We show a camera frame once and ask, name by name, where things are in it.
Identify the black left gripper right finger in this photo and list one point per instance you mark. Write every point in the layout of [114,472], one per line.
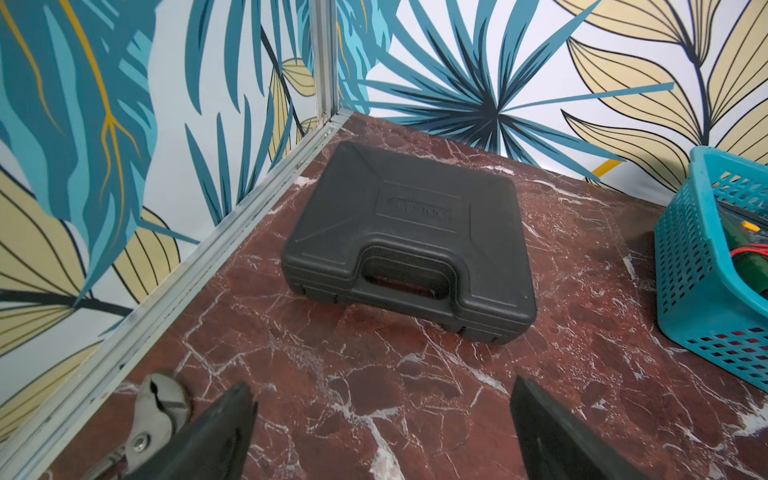
[555,444]

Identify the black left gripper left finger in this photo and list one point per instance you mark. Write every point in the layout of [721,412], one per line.
[213,446]

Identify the teal plastic basket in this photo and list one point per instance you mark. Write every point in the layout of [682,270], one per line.
[703,304]

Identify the black plastic tool case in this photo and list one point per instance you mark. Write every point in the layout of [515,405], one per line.
[417,237]

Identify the orange handled pliers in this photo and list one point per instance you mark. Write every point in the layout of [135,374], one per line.
[162,407]

